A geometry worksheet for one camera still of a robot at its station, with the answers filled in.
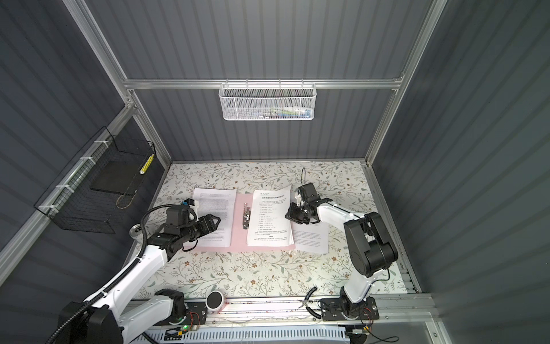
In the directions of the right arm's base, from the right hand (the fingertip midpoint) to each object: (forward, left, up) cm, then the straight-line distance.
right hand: (288, 217), depth 93 cm
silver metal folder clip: (+2, +19, -3) cm, 20 cm away
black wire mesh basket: (-3, +66, +25) cm, 71 cm away
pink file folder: (+4, +22, -4) cm, 22 cm away
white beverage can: (-12, +57, +11) cm, 60 cm away
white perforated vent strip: (-42, -14, -6) cm, 44 cm away
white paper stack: (-8, -10, -5) cm, 13 cm away
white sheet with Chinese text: (-3, +9, -3) cm, 10 cm away
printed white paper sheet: (+10, +33, -3) cm, 35 cm away
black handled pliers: (-32, -5, -5) cm, 33 cm away
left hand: (-6, +30, +7) cm, 31 cm away
